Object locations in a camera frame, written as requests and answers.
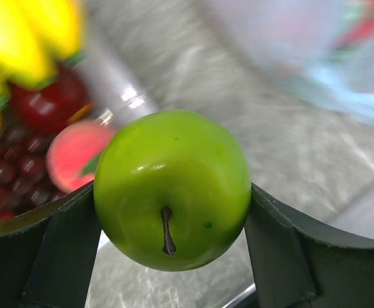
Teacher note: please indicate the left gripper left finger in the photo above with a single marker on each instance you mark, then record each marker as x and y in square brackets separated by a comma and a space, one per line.
[47, 254]

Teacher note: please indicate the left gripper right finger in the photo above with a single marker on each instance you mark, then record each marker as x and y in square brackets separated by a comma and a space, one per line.
[298, 261]

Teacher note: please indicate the pink fake peach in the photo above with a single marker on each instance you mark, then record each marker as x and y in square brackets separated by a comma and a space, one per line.
[74, 153]

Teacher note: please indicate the green fake apple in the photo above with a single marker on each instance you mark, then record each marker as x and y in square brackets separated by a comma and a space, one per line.
[172, 190]

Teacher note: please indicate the blue printed plastic bag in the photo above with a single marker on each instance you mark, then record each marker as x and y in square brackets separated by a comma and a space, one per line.
[321, 51]

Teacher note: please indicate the small red fake apple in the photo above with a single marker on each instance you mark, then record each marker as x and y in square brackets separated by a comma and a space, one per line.
[54, 107]

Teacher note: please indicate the dark red grape bunch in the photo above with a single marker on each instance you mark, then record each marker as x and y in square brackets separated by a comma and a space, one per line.
[24, 179]

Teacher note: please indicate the white plastic fruit basket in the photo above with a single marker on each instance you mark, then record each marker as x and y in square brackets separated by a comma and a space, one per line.
[118, 98]

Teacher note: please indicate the yellow banana bunch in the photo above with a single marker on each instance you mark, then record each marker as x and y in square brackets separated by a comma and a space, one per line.
[35, 37]

